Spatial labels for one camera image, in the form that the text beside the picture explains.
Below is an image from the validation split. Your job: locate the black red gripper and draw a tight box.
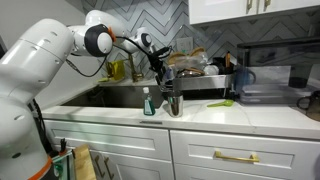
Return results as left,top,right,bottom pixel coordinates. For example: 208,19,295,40
148,53,167,84

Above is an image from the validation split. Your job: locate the clear plastic container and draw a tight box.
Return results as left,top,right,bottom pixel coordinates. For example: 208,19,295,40
173,54,210,73

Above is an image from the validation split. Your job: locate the green bottle white cap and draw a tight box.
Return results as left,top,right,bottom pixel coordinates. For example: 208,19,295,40
142,86,157,117

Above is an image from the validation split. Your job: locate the dark round bowl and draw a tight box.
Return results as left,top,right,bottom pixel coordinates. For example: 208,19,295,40
179,67,206,78

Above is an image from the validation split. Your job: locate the stainless steel dish rack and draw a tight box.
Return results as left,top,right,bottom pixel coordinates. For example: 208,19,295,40
158,73,236,101

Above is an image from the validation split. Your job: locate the stainless steel sink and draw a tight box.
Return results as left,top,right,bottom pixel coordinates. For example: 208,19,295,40
61,84,166,110

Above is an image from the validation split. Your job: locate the white bowl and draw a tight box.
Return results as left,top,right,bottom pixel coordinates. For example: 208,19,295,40
203,64,220,76

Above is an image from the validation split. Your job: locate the black dishes pile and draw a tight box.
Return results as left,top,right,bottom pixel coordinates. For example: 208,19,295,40
213,56,235,75

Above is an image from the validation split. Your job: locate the blue mug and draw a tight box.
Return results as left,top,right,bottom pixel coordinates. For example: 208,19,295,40
165,67,175,82

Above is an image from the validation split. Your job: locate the brass spring faucet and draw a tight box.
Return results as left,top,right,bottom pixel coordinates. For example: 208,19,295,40
127,52,145,84

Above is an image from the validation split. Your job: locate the shiny metal cup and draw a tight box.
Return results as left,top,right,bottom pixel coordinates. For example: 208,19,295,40
166,93,185,119

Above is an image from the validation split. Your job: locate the yellow cloth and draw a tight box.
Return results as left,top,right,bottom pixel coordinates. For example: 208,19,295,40
105,59,126,82

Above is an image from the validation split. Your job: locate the green plastic scoop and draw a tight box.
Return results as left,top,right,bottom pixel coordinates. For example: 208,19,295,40
206,99,236,108

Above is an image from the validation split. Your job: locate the blue tinted pitcher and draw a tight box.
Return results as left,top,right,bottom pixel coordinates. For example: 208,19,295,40
234,66,257,95

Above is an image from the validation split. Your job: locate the plain white drawer front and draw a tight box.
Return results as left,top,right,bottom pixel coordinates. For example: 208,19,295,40
43,119,173,162

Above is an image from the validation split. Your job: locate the white upper cabinet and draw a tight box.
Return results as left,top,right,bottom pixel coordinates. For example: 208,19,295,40
188,0,320,26

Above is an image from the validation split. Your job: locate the white lower cabinet door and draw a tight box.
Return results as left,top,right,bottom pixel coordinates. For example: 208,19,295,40
89,149,175,180

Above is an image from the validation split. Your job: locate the clear plastic storage box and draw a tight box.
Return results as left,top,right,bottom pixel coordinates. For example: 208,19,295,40
239,65,320,105

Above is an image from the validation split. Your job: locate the wooden cutting board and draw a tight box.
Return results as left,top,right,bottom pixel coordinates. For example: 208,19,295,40
72,143,98,180

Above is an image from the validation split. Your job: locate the black countertop appliance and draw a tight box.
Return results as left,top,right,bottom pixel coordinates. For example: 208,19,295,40
236,36,320,90

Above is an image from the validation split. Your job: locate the small black clamp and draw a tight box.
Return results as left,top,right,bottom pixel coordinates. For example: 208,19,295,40
59,137,68,154

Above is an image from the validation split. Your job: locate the green tinted clear box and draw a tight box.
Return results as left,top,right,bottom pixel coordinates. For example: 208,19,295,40
51,149,76,180

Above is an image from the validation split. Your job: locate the dark glass mug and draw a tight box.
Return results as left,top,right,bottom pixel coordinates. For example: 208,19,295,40
296,90,320,122

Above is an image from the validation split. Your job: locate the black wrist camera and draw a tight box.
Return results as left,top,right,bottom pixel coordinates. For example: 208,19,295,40
153,46,174,58

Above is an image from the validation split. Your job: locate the white wall outlet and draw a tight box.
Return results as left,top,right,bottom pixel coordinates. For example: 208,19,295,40
175,36,195,54

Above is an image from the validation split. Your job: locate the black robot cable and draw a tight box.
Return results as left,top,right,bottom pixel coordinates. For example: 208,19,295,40
64,35,158,79

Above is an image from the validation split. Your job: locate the orange utensil handle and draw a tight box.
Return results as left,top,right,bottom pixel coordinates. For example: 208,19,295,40
225,51,232,70

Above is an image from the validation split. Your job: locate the bronze door handle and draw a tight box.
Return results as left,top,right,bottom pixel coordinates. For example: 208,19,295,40
94,154,106,179
103,156,116,180

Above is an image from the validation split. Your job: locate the gold drawer handle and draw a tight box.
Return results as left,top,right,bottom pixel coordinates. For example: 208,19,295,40
213,150,261,164

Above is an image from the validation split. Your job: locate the white drawer with handle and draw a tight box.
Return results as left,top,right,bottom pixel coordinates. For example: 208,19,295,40
169,129,320,180

